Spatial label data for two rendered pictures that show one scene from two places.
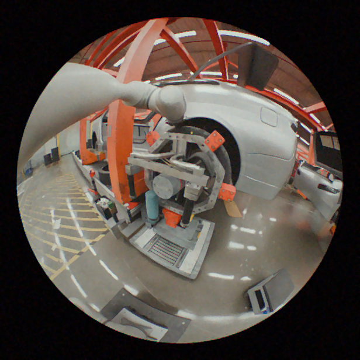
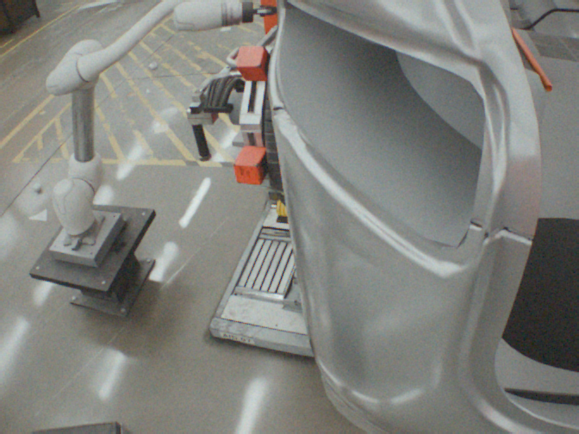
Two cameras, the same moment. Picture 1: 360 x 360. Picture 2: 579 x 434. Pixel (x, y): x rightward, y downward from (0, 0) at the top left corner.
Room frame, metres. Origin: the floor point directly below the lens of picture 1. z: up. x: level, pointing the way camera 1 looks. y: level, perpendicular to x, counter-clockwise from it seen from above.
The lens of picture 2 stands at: (0.54, -1.36, 1.63)
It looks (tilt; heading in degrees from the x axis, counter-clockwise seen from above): 43 degrees down; 90
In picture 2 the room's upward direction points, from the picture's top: 9 degrees counter-clockwise
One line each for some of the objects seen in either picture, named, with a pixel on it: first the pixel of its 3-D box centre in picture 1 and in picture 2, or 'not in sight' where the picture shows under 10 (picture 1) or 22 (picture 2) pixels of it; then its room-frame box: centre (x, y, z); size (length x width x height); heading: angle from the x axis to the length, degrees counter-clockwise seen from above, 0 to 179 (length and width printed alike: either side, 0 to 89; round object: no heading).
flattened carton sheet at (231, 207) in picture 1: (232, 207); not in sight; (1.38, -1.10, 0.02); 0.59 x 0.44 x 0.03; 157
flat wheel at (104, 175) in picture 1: (113, 172); not in sight; (1.49, 1.33, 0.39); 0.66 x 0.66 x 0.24
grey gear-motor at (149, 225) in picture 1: (157, 211); not in sight; (0.85, 0.21, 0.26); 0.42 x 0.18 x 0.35; 157
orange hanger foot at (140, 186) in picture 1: (146, 172); not in sight; (0.98, 0.38, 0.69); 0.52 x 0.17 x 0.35; 157
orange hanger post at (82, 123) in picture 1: (83, 113); not in sight; (1.40, 2.29, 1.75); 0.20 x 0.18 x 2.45; 157
